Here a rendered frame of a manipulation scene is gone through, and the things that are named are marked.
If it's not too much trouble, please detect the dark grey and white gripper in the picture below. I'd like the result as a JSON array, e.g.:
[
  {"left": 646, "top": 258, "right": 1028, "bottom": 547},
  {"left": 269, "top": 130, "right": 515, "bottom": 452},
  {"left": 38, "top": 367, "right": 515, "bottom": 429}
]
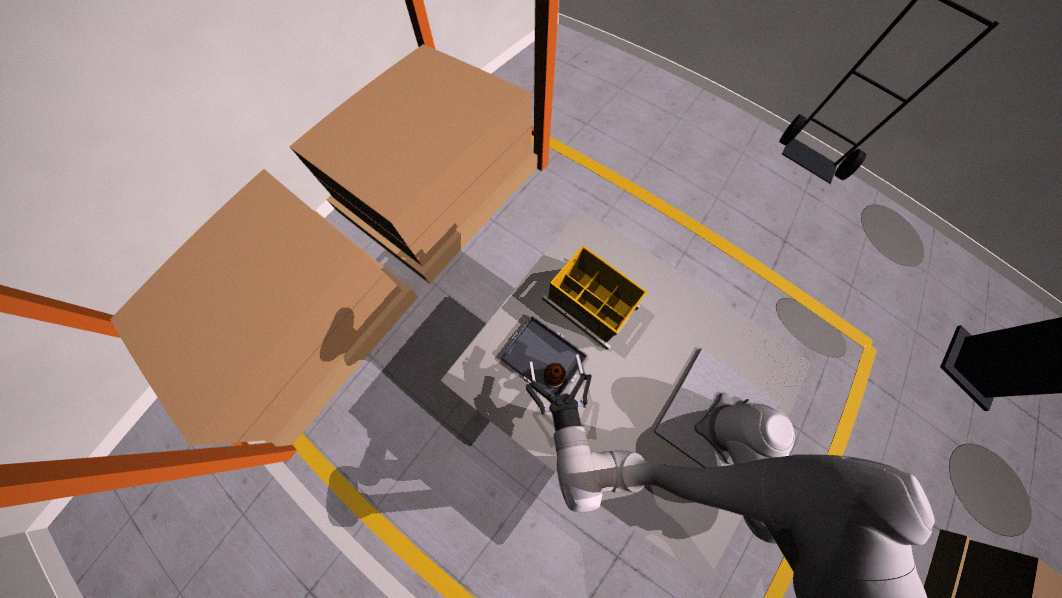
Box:
[{"left": 526, "top": 355, "right": 592, "bottom": 431}]

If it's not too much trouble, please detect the brown glass bottle with cream label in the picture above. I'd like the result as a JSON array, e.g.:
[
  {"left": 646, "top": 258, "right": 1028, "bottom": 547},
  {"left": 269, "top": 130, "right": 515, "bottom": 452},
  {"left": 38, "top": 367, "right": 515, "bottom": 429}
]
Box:
[{"left": 543, "top": 363, "right": 566, "bottom": 388}]

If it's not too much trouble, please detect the dark olive open-top crate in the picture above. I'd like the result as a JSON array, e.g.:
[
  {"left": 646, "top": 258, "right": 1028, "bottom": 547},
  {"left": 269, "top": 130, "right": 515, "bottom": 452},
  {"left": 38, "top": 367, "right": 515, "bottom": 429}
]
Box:
[{"left": 548, "top": 246, "right": 647, "bottom": 343}]

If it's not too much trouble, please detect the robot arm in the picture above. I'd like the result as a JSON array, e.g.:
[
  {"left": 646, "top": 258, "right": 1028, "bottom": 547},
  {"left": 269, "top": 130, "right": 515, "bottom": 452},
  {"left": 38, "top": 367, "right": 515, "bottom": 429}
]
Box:
[{"left": 554, "top": 393, "right": 935, "bottom": 598}]

